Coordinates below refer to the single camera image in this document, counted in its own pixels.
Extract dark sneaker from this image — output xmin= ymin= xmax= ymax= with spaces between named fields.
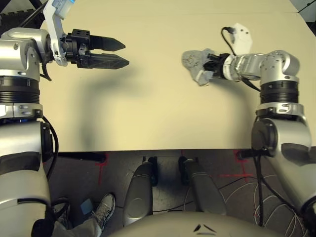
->
xmin=53 ymin=197 xmax=72 ymax=229

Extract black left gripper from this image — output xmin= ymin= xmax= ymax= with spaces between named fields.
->
xmin=60 ymin=29 xmax=130 ymax=71

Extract white floor cable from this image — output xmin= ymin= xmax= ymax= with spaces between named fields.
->
xmin=219 ymin=172 xmax=311 ymax=237

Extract black metal frame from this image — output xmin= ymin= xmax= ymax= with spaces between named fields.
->
xmin=0 ymin=0 xmax=48 ymax=28

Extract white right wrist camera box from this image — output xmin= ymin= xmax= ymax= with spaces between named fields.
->
xmin=230 ymin=22 xmax=253 ymax=58

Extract grey right robot leg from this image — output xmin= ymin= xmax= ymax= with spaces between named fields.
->
xmin=178 ymin=156 xmax=228 ymax=218

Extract grey trouser leg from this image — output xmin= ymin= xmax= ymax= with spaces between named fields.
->
xmin=53 ymin=216 xmax=102 ymax=237

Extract blue-grey terry rag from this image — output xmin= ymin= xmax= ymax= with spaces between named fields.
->
xmin=182 ymin=48 xmax=216 ymax=86

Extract grey robot leg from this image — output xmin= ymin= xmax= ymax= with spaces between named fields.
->
xmin=178 ymin=156 xmax=228 ymax=218
xmin=122 ymin=156 xmax=158 ymax=227

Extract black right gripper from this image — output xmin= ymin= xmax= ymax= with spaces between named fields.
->
xmin=203 ymin=53 xmax=227 ymax=79

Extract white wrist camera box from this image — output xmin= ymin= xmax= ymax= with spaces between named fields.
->
xmin=43 ymin=0 xmax=75 ymax=67
xmin=230 ymin=22 xmax=253 ymax=58

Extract grey robot torso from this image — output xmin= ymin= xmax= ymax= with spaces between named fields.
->
xmin=108 ymin=211 xmax=284 ymax=237

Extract grey left robot leg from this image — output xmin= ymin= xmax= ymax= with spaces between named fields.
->
xmin=122 ymin=156 xmax=158 ymax=227

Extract grey white sneaker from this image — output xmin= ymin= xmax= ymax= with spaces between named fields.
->
xmin=91 ymin=193 xmax=116 ymax=232

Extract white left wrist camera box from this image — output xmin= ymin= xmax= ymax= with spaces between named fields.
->
xmin=43 ymin=0 xmax=75 ymax=67

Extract black right camera cable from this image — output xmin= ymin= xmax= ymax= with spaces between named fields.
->
xmin=221 ymin=26 xmax=237 ymax=56

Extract dark foam floor mat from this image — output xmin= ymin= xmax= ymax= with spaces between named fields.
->
xmin=0 ymin=9 xmax=40 ymax=28

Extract small blue square object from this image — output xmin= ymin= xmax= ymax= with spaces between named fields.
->
xmin=80 ymin=199 xmax=93 ymax=215

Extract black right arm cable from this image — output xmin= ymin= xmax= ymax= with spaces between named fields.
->
xmin=253 ymin=148 xmax=308 ymax=228

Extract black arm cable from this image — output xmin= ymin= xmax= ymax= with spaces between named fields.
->
xmin=40 ymin=115 xmax=60 ymax=179
xmin=253 ymin=148 xmax=308 ymax=228

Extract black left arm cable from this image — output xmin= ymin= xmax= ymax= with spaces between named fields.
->
xmin=40 ymin=115 xmax=60 ymax=179

